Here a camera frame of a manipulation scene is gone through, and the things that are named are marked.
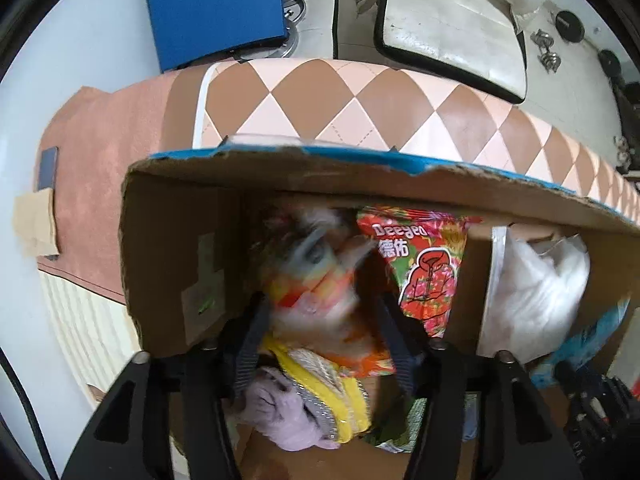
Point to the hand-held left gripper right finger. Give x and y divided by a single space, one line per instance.
400 345

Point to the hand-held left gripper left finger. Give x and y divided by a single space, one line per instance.
247 355

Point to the purple cloth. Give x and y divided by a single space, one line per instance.
280 410

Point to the large red snack packet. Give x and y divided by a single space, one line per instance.
425 280

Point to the light blue tissue pack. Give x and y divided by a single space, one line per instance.
600 335

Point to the green packet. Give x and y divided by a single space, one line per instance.
395 425

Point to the yellow banana-shaped pouch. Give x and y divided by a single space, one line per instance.
345 410

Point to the small red snack packet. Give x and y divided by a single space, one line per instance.
310 290

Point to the white plastic bag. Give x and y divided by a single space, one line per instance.
535 300

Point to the cardboard box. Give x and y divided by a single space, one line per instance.
310 180

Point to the cream ribbed mat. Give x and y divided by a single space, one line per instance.
75 320

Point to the pink mat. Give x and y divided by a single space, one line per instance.
100 185

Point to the checked tablecloth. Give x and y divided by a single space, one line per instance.
350 110

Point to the cardboard pieces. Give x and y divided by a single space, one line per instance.
35 220

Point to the smartphone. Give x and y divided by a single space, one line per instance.
48 167

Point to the dark wooden chair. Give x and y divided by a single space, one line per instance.
630 110

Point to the white padded chair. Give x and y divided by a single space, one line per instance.
450 35

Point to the chrome dumbbell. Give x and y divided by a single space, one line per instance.
542 40
552 61

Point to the chrome metal stand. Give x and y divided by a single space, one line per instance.
300 5

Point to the short barbell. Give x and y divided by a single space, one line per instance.
570 25

